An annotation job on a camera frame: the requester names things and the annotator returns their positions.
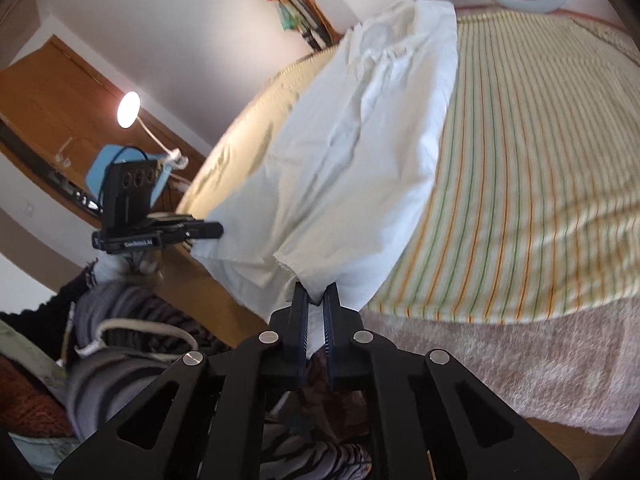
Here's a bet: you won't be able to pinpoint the person's left hand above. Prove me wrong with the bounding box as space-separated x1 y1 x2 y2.
95 251 167 287

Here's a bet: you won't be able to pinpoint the olive cloth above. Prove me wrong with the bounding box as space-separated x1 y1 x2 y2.
0 320 67 377

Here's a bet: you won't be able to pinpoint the white drawstring cord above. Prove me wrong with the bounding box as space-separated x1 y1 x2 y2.
75 317 201 357

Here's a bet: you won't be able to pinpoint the wooden bed frame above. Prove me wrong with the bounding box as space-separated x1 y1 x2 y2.
150 240 281 351

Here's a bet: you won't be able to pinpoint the white gooseneck lamp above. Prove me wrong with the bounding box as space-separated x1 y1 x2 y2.
116 91 190 171

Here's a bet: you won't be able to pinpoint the rust knitted cloth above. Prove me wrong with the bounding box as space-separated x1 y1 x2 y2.
0 355 72 437

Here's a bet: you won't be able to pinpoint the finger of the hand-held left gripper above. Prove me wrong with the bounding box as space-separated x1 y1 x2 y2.
161 220 224 244

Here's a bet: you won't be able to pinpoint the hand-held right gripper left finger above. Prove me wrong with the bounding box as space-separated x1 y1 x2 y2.
52 284 311 480

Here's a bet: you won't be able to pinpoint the person's striped pants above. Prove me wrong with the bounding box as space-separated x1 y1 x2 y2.
65 280 373 480

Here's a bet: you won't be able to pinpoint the dark wall shelf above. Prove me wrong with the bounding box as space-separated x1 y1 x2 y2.
0 120 106 221

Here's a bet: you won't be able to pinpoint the wooden door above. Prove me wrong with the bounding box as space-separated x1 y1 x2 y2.
0 35 213 222

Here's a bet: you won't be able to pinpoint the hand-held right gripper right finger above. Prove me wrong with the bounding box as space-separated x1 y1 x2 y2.
322 284 581 480

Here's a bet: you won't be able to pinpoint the blue plastic panel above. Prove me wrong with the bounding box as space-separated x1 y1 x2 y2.
85 144 168 207

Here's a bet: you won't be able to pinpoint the striped bed sheet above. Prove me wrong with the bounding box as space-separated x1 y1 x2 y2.
175 10 640 326

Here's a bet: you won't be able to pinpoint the white shirt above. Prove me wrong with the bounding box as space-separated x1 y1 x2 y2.
190 0 460 361

